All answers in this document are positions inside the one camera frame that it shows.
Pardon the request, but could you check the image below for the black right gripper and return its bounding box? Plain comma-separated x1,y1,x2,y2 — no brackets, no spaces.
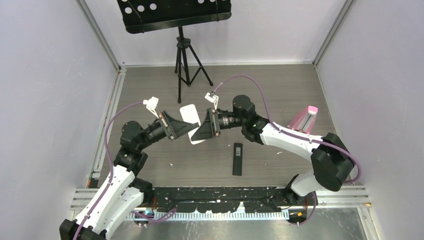
192,108,246,141

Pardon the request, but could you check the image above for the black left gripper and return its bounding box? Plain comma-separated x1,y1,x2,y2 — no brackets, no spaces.
137,111,196,151

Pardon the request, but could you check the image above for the white remote control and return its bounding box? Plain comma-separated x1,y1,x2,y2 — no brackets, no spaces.
179,104,204,145

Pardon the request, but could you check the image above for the black remote control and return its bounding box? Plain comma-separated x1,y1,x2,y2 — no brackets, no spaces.
232,143,243,176

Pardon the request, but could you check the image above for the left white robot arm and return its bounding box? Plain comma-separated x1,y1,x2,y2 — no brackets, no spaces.
59,111,200,240

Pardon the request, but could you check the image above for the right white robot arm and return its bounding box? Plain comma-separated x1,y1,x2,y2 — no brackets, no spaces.
190,95,356,205

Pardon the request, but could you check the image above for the pink metronome box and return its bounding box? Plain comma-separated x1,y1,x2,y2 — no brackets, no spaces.
287,105,318,134

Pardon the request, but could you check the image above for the black music stand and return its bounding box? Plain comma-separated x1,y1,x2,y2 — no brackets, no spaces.
117,0,232,103

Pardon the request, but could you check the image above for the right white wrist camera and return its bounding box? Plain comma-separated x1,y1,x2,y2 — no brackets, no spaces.
204,91,219,110

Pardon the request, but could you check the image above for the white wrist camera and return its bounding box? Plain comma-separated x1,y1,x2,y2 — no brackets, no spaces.
204,91,219,110
142,96,159,119

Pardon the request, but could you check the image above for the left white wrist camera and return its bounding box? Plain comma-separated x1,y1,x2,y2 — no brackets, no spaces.
142,96,159,119

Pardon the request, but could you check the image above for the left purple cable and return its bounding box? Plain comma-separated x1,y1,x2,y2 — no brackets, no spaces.
72,101,178,240

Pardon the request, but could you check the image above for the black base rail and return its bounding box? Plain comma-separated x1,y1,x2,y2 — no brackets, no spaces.
132,186,318,225

